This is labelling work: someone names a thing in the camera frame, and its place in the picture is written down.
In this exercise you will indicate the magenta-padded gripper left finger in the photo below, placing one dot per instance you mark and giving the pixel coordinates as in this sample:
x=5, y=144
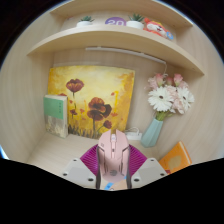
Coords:
x=87, y=160

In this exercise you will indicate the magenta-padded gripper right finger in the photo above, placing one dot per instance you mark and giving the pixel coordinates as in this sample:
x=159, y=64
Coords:
x=137, y=161

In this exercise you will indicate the pink computer mouse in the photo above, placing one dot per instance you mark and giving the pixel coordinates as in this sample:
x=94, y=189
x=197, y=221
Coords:
x=112, y=156

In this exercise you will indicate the white power strip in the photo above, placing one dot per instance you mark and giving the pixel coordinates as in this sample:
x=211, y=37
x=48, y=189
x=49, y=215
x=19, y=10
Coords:
x=134, y=135

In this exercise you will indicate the pale teal faceted vase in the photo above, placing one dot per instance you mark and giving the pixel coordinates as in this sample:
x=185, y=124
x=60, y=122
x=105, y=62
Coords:
x=152, y=133

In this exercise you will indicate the orange book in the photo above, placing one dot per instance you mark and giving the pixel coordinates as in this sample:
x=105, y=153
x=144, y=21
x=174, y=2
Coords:
x=175, y=160

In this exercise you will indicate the green and beige book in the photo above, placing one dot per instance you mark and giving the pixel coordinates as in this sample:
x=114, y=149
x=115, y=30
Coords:
x=55, y=115

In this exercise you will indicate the pink and white flower bouquet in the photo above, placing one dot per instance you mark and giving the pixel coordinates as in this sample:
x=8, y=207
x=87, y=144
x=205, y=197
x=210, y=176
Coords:
x=166, y=96

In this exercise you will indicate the yellow poppy flower painting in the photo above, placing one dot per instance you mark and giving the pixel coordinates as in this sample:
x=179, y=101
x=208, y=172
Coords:
x=100, y=86

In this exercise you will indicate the white light bar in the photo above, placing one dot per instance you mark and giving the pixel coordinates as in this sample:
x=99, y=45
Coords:
x=126, y=52

